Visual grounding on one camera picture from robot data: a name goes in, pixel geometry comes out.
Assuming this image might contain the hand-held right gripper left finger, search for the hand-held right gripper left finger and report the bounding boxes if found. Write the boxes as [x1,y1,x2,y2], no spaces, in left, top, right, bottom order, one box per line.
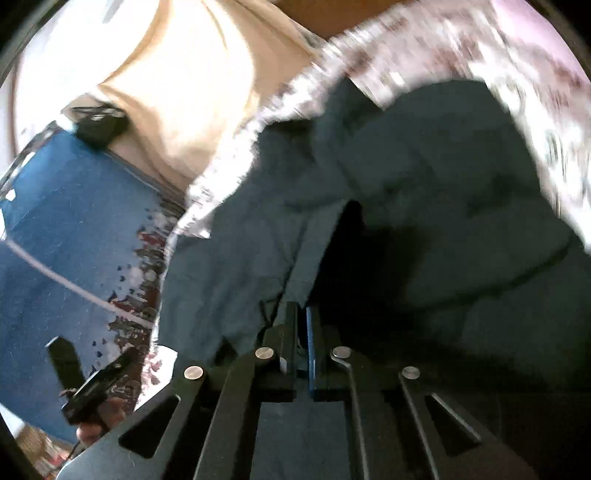
[58,302,298,480]

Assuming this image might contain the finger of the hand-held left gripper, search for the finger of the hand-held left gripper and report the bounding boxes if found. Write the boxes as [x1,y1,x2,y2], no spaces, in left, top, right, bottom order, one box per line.
[46,337,86,393]

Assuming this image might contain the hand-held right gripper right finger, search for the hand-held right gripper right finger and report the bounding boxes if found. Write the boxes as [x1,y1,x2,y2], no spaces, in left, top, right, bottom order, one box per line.
[306,305,540,480]

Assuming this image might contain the dark navy garment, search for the dark navy garment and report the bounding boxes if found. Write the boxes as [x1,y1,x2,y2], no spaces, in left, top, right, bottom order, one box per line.
[157,78,591,480]

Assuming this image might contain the person's left hand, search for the person's left hand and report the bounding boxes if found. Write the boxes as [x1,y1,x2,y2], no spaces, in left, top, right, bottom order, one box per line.
[75,398,127,446]

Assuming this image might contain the blue floral rug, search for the blue floral rug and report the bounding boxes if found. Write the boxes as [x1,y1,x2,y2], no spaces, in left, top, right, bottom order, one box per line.
[0,124,185,457]

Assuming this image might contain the small black object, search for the small black object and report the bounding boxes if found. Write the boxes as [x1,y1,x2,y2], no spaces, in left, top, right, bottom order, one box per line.
[69,105,130,149]

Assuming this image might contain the beige cloth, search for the beige cloth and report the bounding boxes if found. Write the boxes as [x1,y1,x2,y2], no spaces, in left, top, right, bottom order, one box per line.
[14,0,324,195]

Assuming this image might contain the floral satin bedspread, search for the floral satin bedspread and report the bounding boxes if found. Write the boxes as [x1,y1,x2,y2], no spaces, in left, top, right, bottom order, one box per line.
[134,0,591,388]

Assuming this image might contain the wooden headboard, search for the wooden headboard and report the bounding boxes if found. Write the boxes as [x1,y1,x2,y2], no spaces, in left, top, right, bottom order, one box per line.
[272,0,402,40]

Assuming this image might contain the white cable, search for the white cable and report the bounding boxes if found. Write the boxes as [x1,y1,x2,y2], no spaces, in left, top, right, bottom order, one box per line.
[0,239,155,328]

